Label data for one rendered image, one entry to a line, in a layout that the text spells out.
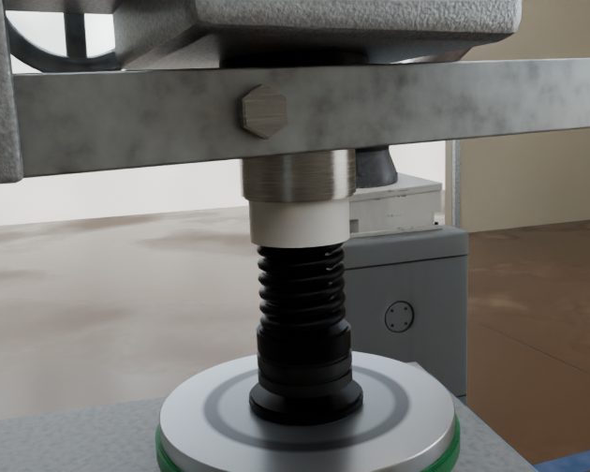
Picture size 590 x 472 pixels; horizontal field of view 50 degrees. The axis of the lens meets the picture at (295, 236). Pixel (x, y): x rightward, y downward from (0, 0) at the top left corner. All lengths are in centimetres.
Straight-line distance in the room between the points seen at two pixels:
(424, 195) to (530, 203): 542
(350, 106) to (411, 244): 113
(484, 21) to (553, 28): 672
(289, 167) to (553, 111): 20
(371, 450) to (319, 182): 17
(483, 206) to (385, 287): 515
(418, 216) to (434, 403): 112
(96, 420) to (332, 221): 31
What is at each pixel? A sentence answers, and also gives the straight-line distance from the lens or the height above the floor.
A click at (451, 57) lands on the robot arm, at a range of 170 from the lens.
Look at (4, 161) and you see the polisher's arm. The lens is 31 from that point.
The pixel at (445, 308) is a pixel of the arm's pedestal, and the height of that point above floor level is 66.
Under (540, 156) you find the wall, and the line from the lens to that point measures 699.
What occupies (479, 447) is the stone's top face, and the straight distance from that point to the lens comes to 54.
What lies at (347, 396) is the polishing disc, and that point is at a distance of 46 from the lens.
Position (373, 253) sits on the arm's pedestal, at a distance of 146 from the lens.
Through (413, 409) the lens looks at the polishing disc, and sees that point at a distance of 46.
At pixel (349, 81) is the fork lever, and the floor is 114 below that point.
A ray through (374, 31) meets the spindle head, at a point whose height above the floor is 116.
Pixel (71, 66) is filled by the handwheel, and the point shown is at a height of 117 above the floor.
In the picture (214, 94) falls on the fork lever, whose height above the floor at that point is 113.
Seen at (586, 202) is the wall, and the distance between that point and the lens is 747.
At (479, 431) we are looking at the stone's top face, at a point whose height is 86.
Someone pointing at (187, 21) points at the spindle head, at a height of 117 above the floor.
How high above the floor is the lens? 111
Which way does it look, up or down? 10 degrees down
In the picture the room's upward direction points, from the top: 2 degrees counter-clockwise
